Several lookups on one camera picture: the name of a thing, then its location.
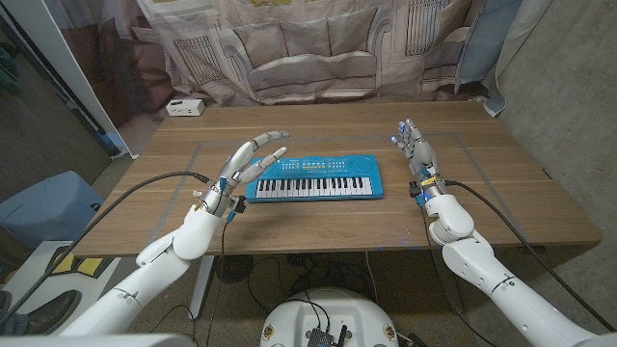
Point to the white table leg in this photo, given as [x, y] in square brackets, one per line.
[202, 284]

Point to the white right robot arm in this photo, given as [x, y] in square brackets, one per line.
[501, 289]

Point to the blue-grey plastic bin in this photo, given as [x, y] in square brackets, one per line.
[43, 207]

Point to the white power strip box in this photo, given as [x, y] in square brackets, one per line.
[185, 107]

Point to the printed sofa backdrop cloth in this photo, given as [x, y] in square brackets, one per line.
[308, 53]

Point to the grey table leg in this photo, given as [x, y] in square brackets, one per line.
[448, 282]

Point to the round black floor fan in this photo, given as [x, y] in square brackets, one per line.
[233, 269]

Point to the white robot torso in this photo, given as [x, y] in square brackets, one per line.
[332, 308]

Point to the person's leg with dark shoe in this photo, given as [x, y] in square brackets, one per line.
[53, 313]

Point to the black box with antenna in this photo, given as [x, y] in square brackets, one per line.
[320, 337]

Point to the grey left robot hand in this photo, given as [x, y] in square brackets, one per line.
[236, 166]

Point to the white platform with yellow mark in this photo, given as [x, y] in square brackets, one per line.
[34, 274]

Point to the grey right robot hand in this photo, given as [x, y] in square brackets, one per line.
[421, 154]

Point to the blue toy piano keyboard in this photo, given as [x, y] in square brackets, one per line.
[313, 185]

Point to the white slanted panel frame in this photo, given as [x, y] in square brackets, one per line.
[58, 62]

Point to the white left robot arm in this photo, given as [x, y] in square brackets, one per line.
[159, 265]

